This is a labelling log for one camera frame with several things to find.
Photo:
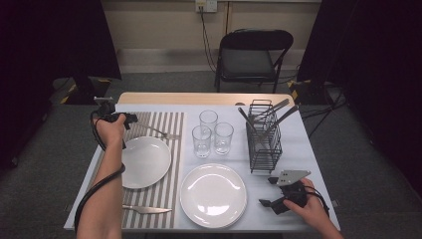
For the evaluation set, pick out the metal table knife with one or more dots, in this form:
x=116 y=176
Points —
x=149 y=209

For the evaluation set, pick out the clear drinking glass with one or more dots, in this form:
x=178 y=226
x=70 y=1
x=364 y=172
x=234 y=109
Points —
x=223 y=142
x=208 y=119
x=201 y=146

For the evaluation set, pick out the person's left hand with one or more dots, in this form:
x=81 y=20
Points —
x=111 y=134

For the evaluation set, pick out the black stand base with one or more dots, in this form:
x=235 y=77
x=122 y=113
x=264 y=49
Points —
x=312 y=94
x=83 y=93

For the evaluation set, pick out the black folding chair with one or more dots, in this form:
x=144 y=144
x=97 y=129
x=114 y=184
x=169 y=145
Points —
x=247 y=63

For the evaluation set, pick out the white table cover sheet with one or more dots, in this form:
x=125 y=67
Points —
x=227 y=113

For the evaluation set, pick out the white wall socket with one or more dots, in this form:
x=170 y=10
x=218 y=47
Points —
x=210 y=6

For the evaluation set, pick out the metal fork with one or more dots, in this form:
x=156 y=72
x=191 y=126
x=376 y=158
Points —
x=170 y=136

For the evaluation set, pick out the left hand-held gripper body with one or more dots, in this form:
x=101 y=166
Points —
x=106 y=111

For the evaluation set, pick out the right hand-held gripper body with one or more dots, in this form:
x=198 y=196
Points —
x=292 y=195

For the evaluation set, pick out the striped grey placemat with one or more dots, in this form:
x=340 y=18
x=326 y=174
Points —
x=166 y=121

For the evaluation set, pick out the stack of white plates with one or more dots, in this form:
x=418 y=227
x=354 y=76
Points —
x=212 y=195

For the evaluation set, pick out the black curtain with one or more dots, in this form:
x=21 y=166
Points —
x=381 y=66
x=49 y=40

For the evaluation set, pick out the person's right hand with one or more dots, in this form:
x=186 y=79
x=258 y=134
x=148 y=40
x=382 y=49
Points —
x=313 y=212

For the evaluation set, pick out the metal cutlery piece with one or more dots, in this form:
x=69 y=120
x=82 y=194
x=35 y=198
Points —
x=285 y=115
x=245 y=118
x=280 y=105

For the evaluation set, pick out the white dinner plate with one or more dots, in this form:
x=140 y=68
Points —
x=149 y=162

